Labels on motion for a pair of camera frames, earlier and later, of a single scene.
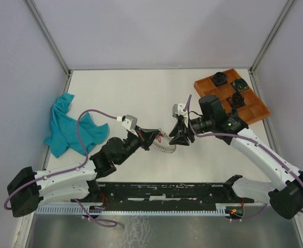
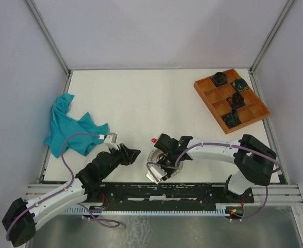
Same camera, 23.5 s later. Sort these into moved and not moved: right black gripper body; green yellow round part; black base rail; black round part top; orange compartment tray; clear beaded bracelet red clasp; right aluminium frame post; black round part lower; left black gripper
Moved: left black gripper; right black gripper body; clear beaded bracelet red clasp
Not moved: orange compartment tray; black base rail; right aluminium frame post; green yellow round part; black round part lower; black round part top
